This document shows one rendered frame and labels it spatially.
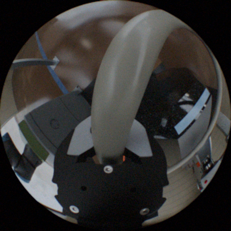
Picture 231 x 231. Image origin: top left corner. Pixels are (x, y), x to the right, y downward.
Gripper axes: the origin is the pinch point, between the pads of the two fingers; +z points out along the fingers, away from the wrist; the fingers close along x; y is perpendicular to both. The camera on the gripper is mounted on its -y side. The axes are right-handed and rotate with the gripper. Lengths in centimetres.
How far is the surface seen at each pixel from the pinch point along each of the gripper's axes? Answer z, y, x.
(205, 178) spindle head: -34, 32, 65
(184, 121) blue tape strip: 4.5, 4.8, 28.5
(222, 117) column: -11, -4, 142
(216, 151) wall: -107, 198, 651
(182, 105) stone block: 8.8, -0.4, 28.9
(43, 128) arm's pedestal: 13.2, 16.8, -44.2
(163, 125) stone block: 9.7, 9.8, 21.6
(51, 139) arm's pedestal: 12.0, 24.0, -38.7
